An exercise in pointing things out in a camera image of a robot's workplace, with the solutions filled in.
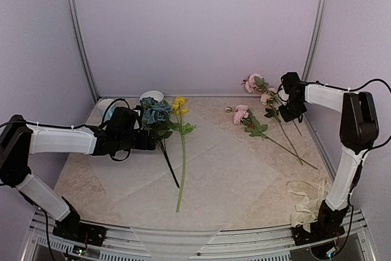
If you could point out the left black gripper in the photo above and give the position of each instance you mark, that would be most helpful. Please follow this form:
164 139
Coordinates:
143 145

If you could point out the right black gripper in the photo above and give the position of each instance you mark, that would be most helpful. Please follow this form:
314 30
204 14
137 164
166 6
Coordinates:
288 117

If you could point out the blue hydrangea fake flower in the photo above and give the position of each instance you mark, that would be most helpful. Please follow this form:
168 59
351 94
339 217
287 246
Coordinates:
156 117

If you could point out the pink fake rose stem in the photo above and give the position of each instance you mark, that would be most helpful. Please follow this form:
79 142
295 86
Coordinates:
242 115
269 98

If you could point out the yellow fake flower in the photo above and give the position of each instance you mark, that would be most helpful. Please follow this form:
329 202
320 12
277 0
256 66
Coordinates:
183 128

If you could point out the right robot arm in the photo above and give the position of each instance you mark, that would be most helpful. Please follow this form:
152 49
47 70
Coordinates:
358 131

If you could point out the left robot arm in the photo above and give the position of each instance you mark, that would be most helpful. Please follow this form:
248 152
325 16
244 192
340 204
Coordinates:
123 131

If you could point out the white bowl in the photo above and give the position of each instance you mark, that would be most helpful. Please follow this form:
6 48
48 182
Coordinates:
154 94

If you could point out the light blue mug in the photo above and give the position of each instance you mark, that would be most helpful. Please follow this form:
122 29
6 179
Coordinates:
106 108

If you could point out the cream ribbon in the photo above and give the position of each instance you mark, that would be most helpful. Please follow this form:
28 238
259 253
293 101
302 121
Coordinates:
306 213

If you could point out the aluminium front rail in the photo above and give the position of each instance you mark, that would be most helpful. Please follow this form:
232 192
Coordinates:
123 243

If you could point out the right aluminium frame post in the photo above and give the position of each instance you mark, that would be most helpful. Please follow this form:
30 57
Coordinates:
315 36

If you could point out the aluminium frame post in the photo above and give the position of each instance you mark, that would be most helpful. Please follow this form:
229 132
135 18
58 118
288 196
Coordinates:
315 36
72 8

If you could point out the left aluminium frame post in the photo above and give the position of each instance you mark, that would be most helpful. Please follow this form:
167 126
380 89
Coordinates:
72 8

